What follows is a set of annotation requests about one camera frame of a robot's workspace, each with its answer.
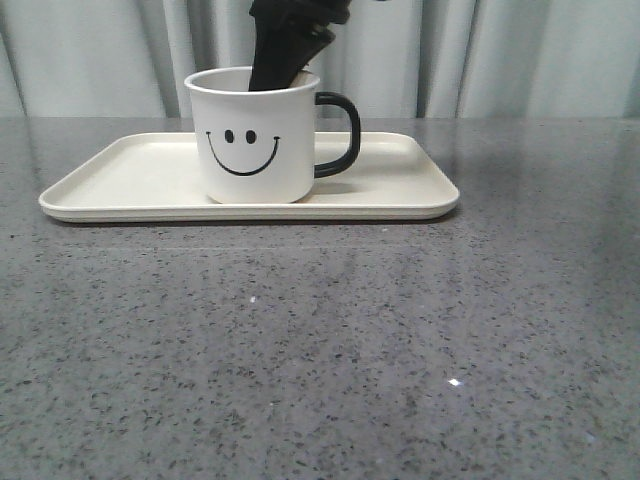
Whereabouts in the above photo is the cream rectangular plastic tray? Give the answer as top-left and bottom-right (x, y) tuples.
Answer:
(39, 132), (460, 223)

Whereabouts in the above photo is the white smiley mug black handle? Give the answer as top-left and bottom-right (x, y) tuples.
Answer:
(184, 67), (362, 204)

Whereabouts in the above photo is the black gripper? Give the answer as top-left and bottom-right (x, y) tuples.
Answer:
(249, 0), (351, 91)

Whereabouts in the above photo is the pale grey curtain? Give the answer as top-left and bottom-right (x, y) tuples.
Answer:
(1, 1), (639, 118)

